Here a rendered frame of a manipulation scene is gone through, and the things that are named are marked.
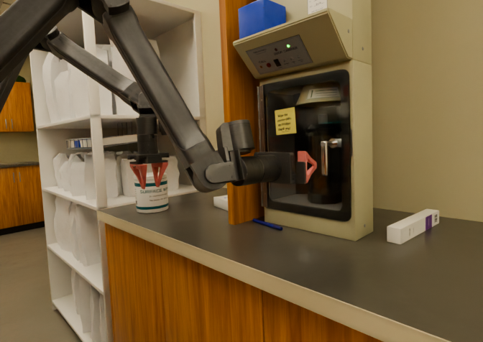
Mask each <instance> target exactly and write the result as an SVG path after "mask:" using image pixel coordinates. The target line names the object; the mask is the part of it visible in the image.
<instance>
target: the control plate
mask: <svg viewBox="0 0 483 342"><path fill-rule="evenodd" d="M287 45H290V47H287ZM275 48H277V49H278V51H275ZM245 52H246V54H247V55H248V56H249V58H250V60H251V61H252V63H253V64H254V66H255V68H256V69H257V71H258V72H259V74H260V75H261V74H265V73H271V72H274V71H278V70H283V69H287V68H292V67H296V66H299V65H305V64H308V63H312V62H313V61H312V60H311V57H310V55H309V54H308V51H307V50H306V48H305V45H304V44H303V41H302V39H301V38H300V35H299V34H298V35H295V36H293V37H289V38H286V39H283V40H280V41H277V42H273V43H270V44H268V45H264V46H261V47H257V48H254V49H252V50H247V51H245ZM298 55H299V56H300V58H298ZM291 57H292V58H293V60H291V59H290V58H291ZM275 59H278V60H279V62H280V64H281V66H279V67H277V66H276V64H275V62H274V61H273V60H275ZM284 59H286V62H283V60H284ZM267 63H269V64H270V65H271V67H270V68H269V67H267ZM260 65H261V66H262V67H263V68H260Z"/></svg>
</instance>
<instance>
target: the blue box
mask: <svg viewBox="0 0 483 342"><path fill-rule="evenodd" d="M238 19H239V39H242V38H244V37H248V36H250V35H252V34H256V33H258V32H261V31H264V30H266V29H269V28H272V27H276V26H277V25H280V24H284V23H286V9H285V6H283V5H281V4H278V3H275V2H273V1H270V0H256V1H254V2H252V3H250V4H247V5H246V6H243V7H241V8H239V18H238Z"/></svg>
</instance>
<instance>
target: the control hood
mask: <svg viewBox="0 0 483 342"><path fill-rule="evenodd" d="M298 34H299V35H300V38H301V39H302V41H303V44H304V45H305V48H306V50H307V51H308V54H309V55H310V58H311V60H312V61H313V62H312V63H308V64H305V65H299V66H296V67H292V68H287V69H283V70H278V71H274V72H271V73H265V74H261V75H260V74H259V72H258V71H257V69H256V68H255V66H254V64H253V63H252V61H251V60H250V58H249V56H248V55H247V54H246V52H245V51H247V50H252V49H254V48H257V47H261V46H264V45H268V44H270V43H273V42H277V41H280V40H283V39H286V38H289V37H293V36H295V35H298ZM233 46H234V47H235V49H236V51H237V52H238V53H239V55H240V57H241V58H242V60H243V61H244V63H245V64H246V66H247V67H248V69H249V71H250V72H251V74H252V75H253V76H254V78H255V79H263V78H268V77H272V76H276V75H282V74H286V73H292V72H295V71H299V70H305V69H309V68H315V67H319V66H322V65H329V64H332V63H338V62H342V61H346V60H351V59H352V19H350V18H348V17H346V16H344V15H343V14H340V13H338V12H337V11H334V10H333V9H330V8H325V9H322V10H320V11H316V12H313V13H312V14H308V15H305V16H303V17H300V18H297V19H294V20H292V21H289V22H286V23H284V24H280V25H277V26H276V27H272V28H269V29H266V30H264V31H261V32H258V33H256V34H252V35H250V36H248V37H244V38H242V39H240V40H236V41H234V42H233Z"/></svg>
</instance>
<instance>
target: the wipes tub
mask: <svg viewBox="0 0 483 342"><path fill-rule="evenodd" d="M134 188H135V198H136V208H137V212H139V213H156V212H161V211H165V210H167V209H168V191H167V173H164V175H163V176H162V180H161V183H160V186H159V187H156V184H155V179H154V175H153V172H149V173H147V177H146V186H145V189H142V188H141V185H140V184H139V181H138V179H137V176H136V175H135V176H134Z"/></svg>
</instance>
